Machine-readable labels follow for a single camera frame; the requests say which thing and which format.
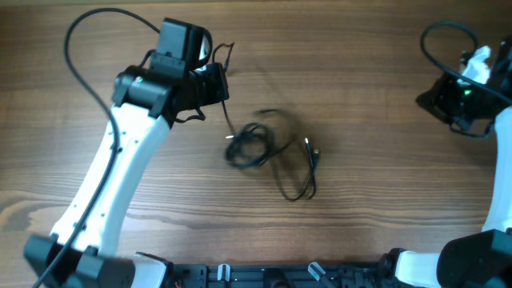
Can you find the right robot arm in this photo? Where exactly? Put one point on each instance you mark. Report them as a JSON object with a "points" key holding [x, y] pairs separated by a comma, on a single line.
{"points": [[482, 259]]}

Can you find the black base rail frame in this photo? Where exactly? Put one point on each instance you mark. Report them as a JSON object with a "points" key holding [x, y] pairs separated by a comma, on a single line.
{"points": [[355, 275]]}

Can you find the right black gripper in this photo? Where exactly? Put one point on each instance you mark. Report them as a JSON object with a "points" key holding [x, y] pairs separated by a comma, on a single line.
{"points": [[436, 101]]}

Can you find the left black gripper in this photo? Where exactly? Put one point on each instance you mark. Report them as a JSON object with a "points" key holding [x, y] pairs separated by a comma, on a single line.
{"points": [[218, 90]]}

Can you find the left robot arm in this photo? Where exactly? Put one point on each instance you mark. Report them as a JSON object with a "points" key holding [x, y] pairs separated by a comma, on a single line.
{"points": [[178, 75]]}

